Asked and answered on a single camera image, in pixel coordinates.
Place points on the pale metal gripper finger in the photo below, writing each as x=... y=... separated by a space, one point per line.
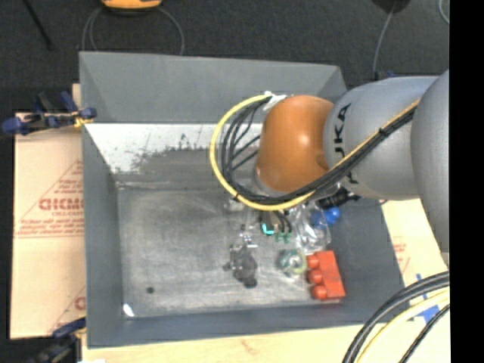
x=245 y=242
x=237 y=264

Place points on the clear glass cup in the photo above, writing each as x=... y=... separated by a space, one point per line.
x=291 y=263

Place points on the grey metal bin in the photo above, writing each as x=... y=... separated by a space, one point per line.
x=181 y=248

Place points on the red toy building brick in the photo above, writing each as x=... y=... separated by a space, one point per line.
x=329 y=274

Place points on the small white scrap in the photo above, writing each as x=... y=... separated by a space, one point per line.
x=128 y=310

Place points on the brown cardboard board red print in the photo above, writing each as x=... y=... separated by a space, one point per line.
x=45 y=278

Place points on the black cylinder on white bracket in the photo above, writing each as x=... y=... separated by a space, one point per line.
x=333 y=200

